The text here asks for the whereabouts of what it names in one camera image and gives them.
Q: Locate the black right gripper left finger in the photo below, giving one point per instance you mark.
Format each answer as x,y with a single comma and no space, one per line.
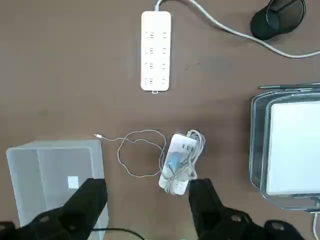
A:
85,207

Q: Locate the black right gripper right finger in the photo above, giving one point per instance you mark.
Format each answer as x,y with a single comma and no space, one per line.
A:
205,207

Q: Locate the white Apple phone charger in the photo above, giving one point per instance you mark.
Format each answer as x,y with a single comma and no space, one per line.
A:
175,160

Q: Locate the large white power strip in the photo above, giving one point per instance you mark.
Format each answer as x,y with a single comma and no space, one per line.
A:
156,57

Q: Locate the translucent plastic bin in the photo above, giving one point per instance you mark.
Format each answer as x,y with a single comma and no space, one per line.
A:
50,160

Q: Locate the silver metal mesh tray stack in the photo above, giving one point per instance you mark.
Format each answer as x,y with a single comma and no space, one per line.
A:
258,140

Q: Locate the white paper on clipboard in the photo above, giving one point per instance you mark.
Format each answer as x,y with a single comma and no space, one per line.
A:
295,150

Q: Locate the black mesh pen cup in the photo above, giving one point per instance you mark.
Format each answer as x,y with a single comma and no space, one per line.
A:
265,27

